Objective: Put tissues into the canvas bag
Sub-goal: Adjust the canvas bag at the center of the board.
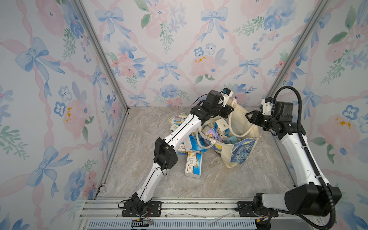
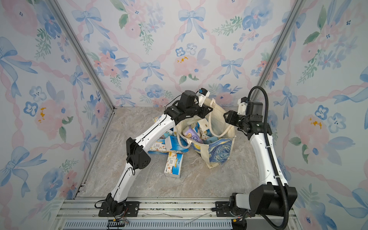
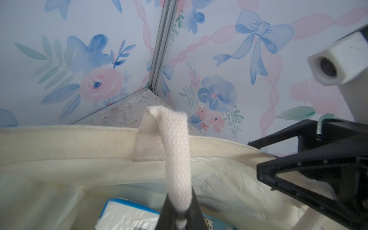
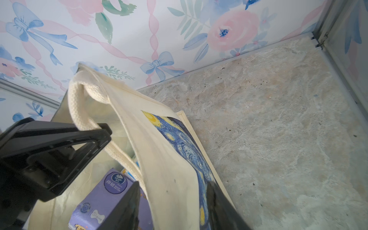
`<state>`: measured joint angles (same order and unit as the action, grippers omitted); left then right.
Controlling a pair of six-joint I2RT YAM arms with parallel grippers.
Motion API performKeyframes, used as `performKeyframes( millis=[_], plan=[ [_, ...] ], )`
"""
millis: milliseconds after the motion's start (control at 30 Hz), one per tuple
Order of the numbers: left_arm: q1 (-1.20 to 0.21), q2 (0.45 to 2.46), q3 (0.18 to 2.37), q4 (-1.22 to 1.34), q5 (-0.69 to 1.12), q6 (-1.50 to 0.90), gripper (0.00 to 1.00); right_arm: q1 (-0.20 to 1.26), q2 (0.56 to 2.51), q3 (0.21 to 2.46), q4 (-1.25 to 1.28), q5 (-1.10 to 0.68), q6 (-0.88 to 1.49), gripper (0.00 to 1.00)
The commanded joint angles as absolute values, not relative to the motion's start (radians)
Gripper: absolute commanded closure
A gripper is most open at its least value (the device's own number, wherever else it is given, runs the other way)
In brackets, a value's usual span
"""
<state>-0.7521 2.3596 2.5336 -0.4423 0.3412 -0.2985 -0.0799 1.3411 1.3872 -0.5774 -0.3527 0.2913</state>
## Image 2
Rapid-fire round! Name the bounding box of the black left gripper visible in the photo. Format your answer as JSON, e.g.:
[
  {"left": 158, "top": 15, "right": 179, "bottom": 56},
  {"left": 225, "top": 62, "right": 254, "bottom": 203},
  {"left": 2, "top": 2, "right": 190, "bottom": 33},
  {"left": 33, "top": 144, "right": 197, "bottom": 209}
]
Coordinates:
[{"left": 186, "top": 104, "right": 214, "bottom": 120}]

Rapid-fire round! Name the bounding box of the blue white tissue pack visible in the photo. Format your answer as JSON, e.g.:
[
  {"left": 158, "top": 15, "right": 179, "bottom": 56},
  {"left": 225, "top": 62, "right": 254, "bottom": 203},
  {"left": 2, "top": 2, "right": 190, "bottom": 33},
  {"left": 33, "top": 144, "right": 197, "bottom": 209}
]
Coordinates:
[{"left": 197, "top": 118, "right": 212, "bottom": 137}]

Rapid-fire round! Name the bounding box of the purple tissue pack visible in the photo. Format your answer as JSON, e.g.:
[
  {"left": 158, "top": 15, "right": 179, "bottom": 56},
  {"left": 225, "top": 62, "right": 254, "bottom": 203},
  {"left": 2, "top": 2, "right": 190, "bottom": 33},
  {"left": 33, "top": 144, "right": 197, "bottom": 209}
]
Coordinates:
[{"left": 183, "top": 126, "right": 203, "bottom": 144}]

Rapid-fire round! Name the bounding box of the light blue tissue pack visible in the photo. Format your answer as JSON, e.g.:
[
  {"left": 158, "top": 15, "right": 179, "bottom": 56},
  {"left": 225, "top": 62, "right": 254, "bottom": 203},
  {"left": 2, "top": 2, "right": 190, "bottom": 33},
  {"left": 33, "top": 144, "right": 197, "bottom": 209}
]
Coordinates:
[{"left": 204, "top": 137, "right": 218, "bottom": 144}]

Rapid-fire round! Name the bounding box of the cream canvas tote bag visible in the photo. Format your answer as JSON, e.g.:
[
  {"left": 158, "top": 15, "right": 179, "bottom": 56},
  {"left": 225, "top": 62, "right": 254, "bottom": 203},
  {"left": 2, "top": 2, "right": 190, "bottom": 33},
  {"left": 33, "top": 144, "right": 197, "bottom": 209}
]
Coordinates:
[{"left": 174, "top": 99, "right": 235, "bottom": 169}]

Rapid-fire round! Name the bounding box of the blue cartoon tissue pack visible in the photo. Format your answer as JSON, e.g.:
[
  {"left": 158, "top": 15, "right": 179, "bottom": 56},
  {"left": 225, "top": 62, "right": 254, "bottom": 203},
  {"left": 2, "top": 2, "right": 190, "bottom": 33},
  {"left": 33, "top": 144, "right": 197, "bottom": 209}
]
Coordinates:
[
  {"left": 164, "top": 152, "right": 183, "bottom": 178},
  {"left": 149, "top": 139, "right": 168, "bottom": 154}
]

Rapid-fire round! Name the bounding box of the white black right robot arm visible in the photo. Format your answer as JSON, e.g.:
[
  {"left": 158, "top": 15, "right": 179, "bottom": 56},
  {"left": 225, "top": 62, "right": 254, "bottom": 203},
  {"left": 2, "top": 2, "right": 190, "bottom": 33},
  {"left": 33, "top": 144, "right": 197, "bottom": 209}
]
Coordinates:
[{"left": 224, "top": 99, "right": 298, "bottom": 217}]

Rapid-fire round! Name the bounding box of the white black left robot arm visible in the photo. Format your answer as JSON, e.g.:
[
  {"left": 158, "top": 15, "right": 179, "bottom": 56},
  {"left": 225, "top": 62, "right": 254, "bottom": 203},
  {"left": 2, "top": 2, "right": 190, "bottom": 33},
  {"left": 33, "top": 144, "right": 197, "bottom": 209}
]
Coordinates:
[{"left": 98, "top": 88, "right": 213, "bottom": 218}]

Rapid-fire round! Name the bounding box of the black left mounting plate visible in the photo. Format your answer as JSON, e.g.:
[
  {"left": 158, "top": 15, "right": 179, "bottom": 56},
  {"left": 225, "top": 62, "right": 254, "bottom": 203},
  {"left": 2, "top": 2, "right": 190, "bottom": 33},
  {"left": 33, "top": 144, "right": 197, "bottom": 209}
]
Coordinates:
[{"left": 98, "top": 201, "right": 140, "bottom": 218}]

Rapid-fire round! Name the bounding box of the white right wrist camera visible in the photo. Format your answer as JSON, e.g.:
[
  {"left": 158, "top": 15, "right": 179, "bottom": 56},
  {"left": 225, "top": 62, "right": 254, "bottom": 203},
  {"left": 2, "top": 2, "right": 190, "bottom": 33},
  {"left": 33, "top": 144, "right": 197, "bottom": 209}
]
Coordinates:
[{"left": 237, "top": 97, "right": 248, "bottom": 116}]

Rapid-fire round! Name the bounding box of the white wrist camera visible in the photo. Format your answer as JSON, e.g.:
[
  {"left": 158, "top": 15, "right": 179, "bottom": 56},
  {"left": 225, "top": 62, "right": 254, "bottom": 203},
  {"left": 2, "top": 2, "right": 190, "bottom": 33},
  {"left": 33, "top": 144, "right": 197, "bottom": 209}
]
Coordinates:
[
  {"left": 197, "top": 88, "right": 210, "bottom": 107},
  {"left": 237, "top": 97, "right": 248, "bottom": 116}
]

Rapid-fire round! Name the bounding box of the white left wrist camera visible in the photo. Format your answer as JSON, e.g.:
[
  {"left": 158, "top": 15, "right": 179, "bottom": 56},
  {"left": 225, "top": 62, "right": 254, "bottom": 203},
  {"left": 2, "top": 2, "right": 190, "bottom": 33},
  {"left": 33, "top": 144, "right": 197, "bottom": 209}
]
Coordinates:
[{"left": 197, "top": 88, "right": 210, "bottom": 107}]

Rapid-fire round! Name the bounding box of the right aluminium corner post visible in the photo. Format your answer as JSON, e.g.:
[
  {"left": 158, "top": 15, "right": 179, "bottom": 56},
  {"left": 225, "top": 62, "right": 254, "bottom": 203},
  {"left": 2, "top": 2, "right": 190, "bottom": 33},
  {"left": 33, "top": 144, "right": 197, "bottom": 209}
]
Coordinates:
[{"left": 241, "top": 1, "right": 303, "bottom": 97}]

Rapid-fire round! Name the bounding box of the aluminium corner post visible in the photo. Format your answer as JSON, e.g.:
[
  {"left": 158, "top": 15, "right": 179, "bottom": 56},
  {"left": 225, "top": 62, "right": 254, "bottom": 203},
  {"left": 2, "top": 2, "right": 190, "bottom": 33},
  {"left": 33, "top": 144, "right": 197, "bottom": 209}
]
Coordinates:
[
  {"left": 46, "top": 0, "right": 116, "bottom": 110},
  {"left": 241, "top": 1, "right": 303, "bottom": 97}
]

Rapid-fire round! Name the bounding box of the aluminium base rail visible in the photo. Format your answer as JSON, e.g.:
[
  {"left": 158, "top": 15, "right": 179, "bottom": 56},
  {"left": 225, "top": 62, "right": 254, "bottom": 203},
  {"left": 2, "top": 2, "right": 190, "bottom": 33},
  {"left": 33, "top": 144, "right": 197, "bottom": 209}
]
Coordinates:
[{"left": 51, "top": 197, "right": 302, "bottom": 230}]

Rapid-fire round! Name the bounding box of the left aluminium corner post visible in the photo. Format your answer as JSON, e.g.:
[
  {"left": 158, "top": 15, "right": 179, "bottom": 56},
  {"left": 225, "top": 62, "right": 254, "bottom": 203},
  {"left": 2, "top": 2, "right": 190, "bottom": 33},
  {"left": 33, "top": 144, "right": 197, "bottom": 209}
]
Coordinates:
[{"left": 46, "top": 0, "right": 116, "bottom": 110}]

